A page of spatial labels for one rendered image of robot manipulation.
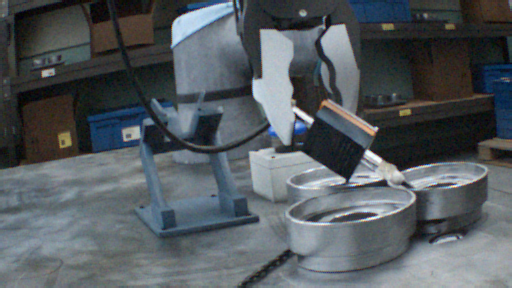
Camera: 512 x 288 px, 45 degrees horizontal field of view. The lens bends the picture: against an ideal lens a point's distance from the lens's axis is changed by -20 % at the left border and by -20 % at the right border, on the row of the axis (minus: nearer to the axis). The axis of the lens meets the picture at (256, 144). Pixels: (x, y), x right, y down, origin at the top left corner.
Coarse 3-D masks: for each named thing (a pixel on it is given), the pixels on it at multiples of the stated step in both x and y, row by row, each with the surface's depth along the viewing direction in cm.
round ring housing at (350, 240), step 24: (336, 192) 60; (360, 192) 60; (384, 192) 59; (408, 192) 56; (288, 216) 54; (336, 216) 57; (360, 216) 57; (384, 216) 50; (408, 216) 52; (288, 240) 55; (312, 240) 52; (336, 240) 51; (360, 240) 50; (384, 240) 51; (408, 240) 54; (312, 264) 53; (336, 264) 52; (360, 264) 51
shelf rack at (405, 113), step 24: (360, 24) 428; (384, 24) 433; (408, 24) 438; (432, 24) 444; (456, 24) 451; (480, 24) 458; (504, 24) 466; (504, 48) 527; (360, 96) 432; (480, 96) 472; (384, 120) 439; (408, 120) 444
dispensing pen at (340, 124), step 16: (304, 112) 59; (320, 112) 57; (336, 112) 58; (320, 128) 57; (336, 128) 57; (352, 128) 57; (304, 144) 59; (320, 144) 58; (336, 144) 57; (352, 144) 56; (368, 144) 57; (320, 160) 59; (336, 160) 58; (352, 160) 57; (368, 160) 58; (352, 176) 59; (384, 176) 58; (400, 176) 57
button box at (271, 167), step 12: (300, 144) 82; (252, 156) 83; (264, 156) 80; (276, 156) 79; (288, 156) 78; (300, 156) 78; (252, 168) 84; (264, 168) 79; (276, 168) 78; (288, 168) 78; (300, 168) 79; (312, 168) 79; (264, 180) 80; (276, 180) 78; (264, 192) 81; (276, 192) 78
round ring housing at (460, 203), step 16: (416, 176) 65; (432, 176) 65; (448, 176) 64; (464, 176) 63; (480, 176) 57; (416, 192) 56; (432, 192) 56; (448, 192) 55; (464, 192) 55; (480, 192) 56; (416, 208) 57; (432, 208) 56; (448, 208) 55; (464, 208) 55; (480, 208) 58; (416, 224) 58; (448, 224) 56; (464, 224) 56
